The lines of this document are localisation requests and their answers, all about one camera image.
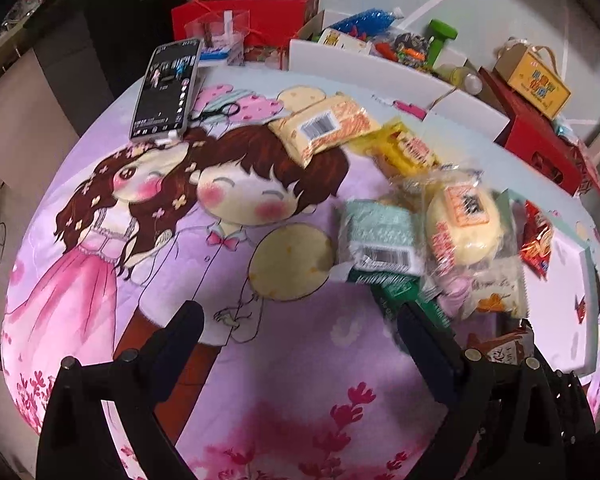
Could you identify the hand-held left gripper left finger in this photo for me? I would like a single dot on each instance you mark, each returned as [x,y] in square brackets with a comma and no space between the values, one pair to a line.
[182,327]

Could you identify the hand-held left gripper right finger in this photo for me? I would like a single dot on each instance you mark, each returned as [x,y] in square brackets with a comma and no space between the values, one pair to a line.
[427,347]

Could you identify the pink snack packet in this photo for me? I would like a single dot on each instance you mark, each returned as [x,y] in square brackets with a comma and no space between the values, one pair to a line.
[455,295]

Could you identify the dark green snack packet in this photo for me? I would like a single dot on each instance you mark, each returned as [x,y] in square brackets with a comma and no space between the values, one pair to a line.
[405,287]

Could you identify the cream snack packet orange flowers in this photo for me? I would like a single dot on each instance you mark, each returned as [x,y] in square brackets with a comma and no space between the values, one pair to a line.
[500,285]

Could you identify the round bread packet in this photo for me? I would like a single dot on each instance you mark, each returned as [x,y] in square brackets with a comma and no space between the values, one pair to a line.
[460,230]

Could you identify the light green snack packet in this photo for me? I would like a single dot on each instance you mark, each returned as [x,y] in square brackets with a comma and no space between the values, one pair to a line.
[380,230]

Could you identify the red snack packet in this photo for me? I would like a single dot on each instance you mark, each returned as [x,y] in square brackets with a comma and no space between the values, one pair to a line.
[535,245]

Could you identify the yellow clear snack packet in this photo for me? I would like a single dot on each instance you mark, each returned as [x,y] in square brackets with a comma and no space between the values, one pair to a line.
[405,147]

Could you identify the orange striped snack packet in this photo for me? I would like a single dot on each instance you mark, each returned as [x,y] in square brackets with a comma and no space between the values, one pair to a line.
[325,125]

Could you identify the brown snack packet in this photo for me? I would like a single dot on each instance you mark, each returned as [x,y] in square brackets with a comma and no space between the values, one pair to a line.
[505,352]

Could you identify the printed cartoon blanket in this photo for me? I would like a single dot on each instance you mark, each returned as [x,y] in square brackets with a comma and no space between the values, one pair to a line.
[290,360]

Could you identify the smartphone in clear case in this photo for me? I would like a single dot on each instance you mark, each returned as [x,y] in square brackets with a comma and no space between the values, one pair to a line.
[165,90]

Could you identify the red patterned bag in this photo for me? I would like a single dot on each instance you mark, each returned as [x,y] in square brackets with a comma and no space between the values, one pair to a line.
[592,170]

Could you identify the red gift box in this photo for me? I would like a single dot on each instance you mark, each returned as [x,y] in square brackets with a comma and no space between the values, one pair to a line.
[535,130]

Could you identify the light blue plastic bag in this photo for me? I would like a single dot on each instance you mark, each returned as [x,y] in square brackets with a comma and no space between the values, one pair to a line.
[564,126]

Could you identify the blue and white tissue pack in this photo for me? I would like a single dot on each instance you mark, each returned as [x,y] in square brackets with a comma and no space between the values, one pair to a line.
[214,54]

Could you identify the white cardboard box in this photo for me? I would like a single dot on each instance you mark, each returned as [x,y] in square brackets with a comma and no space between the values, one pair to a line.
[360,67]

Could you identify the clear plastic box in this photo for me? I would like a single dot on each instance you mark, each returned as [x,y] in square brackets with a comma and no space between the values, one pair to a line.
[215,30]

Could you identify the red toy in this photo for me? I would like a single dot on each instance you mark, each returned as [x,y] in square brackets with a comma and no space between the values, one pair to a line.
[385,50]

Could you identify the green dumbbell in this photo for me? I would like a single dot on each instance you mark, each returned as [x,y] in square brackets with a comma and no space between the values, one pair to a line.
[439,40]

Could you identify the yellow and white card box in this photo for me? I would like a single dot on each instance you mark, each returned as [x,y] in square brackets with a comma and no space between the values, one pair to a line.
[342,41]

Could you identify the black cabinet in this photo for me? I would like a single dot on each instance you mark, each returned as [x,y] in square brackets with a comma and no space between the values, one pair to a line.
[115,10]

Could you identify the red flat box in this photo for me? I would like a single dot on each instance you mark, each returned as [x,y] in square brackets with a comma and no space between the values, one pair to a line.
[275,15]

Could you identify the blue plastic bottle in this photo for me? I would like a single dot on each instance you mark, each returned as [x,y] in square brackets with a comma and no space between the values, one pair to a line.
[365,20]

